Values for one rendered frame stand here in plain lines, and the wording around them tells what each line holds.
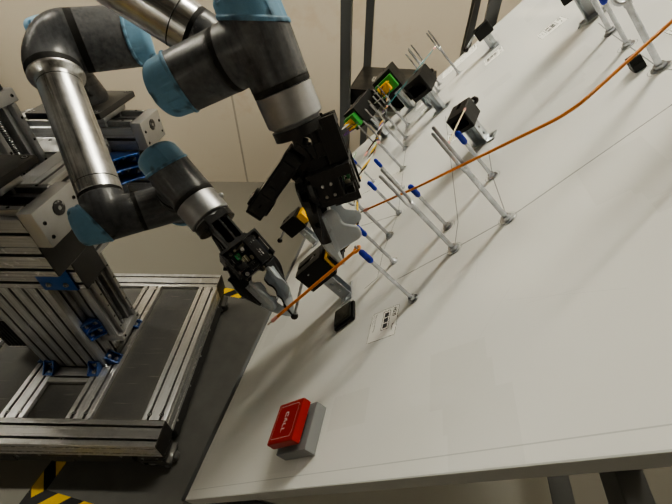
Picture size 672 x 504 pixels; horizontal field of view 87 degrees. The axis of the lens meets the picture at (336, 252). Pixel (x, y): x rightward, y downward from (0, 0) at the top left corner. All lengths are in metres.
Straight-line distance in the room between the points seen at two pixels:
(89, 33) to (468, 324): 0.86
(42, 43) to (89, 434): 1.23
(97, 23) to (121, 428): 1.25
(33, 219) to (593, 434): 0.94
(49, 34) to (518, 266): 0.88
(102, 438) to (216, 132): 2.22
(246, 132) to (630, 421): 2.90
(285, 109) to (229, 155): 2.69
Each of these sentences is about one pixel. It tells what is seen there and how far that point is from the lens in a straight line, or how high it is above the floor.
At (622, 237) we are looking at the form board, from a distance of 0.37.
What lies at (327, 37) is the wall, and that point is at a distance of 2.74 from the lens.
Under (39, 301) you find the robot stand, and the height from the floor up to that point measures 0.63.
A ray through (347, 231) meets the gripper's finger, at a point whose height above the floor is 1.22.
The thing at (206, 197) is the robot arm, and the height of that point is 1.21.
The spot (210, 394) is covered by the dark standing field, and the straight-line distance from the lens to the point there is 1.80.
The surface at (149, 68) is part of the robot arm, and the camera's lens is 0.53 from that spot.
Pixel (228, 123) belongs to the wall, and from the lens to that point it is 3.02.
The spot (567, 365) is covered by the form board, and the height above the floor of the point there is 1.29.
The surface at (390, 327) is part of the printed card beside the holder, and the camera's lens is 0.46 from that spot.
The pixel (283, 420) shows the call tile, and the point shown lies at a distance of 0.47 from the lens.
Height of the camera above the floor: 1.52
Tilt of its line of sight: 41 degrees down
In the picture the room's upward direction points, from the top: straight up
